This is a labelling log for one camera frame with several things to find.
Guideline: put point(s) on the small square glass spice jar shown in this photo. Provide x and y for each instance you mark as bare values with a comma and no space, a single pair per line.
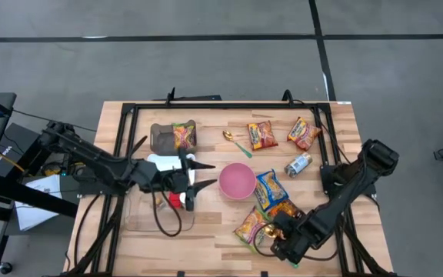
160,202

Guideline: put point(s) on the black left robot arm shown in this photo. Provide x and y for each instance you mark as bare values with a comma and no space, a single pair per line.
90,154

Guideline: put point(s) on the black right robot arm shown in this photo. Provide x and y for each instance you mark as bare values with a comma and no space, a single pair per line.
379,155

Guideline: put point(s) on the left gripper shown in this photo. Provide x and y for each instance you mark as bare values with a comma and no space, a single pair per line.
185,181

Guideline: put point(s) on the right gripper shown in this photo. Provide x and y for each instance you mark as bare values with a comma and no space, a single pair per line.
290,246

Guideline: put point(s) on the red lid spice jar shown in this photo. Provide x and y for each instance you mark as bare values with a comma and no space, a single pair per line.
174,200

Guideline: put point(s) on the clear plastic container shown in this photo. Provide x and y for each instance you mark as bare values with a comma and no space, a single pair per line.
144,221

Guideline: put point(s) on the blue ramen noodle pack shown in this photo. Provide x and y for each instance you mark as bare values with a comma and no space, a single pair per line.
269,189

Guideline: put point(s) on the white plastic tray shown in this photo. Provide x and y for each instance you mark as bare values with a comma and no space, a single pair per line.
164,162

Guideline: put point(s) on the red roast beef ramen pack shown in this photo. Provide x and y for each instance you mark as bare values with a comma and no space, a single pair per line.
262,135
303,133

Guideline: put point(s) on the white label sticker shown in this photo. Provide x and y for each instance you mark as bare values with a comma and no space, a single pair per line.
344,102

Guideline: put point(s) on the lime chili shrimp ramen pack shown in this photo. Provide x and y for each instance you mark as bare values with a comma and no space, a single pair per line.
249,227
185,135

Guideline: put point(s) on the white paper sheet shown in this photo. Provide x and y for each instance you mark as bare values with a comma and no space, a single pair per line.
33,215

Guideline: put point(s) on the black computer box white lettering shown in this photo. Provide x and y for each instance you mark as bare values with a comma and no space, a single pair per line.
17,134

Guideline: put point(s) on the white lid spice jar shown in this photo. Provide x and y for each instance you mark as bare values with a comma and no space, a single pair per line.
182,197

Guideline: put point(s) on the pink plastic bowl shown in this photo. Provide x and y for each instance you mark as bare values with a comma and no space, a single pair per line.
237,181

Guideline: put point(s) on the black caster wheel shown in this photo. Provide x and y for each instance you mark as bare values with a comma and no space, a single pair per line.
5,267

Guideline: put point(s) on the black metal table frame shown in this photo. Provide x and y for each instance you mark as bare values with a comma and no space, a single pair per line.
225,105

